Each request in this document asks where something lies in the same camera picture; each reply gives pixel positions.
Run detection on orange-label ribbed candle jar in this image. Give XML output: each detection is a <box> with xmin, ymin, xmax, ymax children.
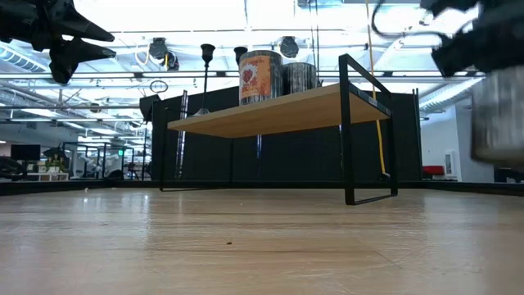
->
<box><xmin>470</xmin><ymin>66</ymin><xmax>524</xmax><ymax>167</ymax></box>
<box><xmin>237</xmin><ymin>49</ymin><xmax>285</xmax><ymax>107</ymax></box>

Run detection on dark studio lamp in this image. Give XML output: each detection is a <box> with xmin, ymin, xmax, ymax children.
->
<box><xmin>138</xmin><ymin>93</ymin><xmax>163</xmax><ymax>122</ymax></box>

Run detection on black round ceiling reel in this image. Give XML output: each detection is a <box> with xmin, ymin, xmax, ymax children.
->
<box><xmin>278</xmin><ymin>35</ymin><xmax>300</xmax><ymax>60</ymax></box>
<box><xmin>147</xmin><ymin>36</ymin><xmax>169</xmax><ymax>61</ymax></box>

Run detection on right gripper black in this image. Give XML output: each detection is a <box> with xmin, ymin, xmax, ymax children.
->
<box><xmin>432</xmin><ymin>11</ymin><xmax>524</xmax><ymax>79</ymax></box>

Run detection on black table frame rails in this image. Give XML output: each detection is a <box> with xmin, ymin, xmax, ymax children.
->
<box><xmin>0</xmin><ymin>179</ymin><xmax>524</xmax><ymax>197</ymax></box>

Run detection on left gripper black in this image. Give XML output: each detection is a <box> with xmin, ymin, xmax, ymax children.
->
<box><xmin>0</xmin><ymin>0</ymin><xmax>117</xmax><ymax>85</ymax></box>

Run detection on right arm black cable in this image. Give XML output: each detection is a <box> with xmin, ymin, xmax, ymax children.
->
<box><xmin>369</xmin><ymin>0</ymin><xmax>481</xmax><ymax>40</ymax></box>

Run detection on silver vertical pole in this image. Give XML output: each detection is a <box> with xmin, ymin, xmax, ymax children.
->
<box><xmin>255</xmin><ymin>133</ymin><xmax>264</xmax><ymax>179</ymax></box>

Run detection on black ladder-like stand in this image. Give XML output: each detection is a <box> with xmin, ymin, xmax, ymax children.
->
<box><xmin>175</xmin><ymin>89</ymin><xmax>190</xmax><ymax>179</ymax></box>

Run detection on white wall box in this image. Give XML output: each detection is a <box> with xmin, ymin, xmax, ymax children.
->
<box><xmin>443</xmin><ymin>150</ymin><xmax>456</xmax><ymax>178</ymax></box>

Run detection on dark room monitor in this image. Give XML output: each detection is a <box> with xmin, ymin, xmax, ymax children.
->
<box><xmin>9</xmin><ymin>143</ymin><xmax>43</xmax><ymax>162</ymax></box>

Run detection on wooden shelf with black frame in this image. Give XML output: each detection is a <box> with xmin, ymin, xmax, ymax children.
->
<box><xmin>159</xmin><ymin>53</ymin><xmax>399</xmax><ymax>206</ymax></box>

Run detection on grey glass candle jar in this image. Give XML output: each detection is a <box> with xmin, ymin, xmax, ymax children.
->
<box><xmin>282</xmin><ymin>61</ymin><xmax>319</xmax><ymax>97</ymax></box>

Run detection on black partition panel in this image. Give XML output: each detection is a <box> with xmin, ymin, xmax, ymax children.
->
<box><xmin>151</xmin><ymin>80</ymin><xmax>423</xmax><ymax>184</ymax></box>

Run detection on yellow extension cable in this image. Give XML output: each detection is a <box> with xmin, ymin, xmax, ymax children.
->
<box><xmin>364</xmin><ymin>0</ymin><xmax>391</xmax><ymax>179</ymax></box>

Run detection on red seat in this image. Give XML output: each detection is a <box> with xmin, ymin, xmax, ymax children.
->
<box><xmin>421</xmin><ymin>165</ymin><xmax>447</xmax><ymax>179</ymax></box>

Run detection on white shelf unit with plants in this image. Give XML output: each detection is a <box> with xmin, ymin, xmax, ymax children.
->
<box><xmin>25</xmin><ymin>154</ymin><xmax>70</xmax><ymax>183</ymax></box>

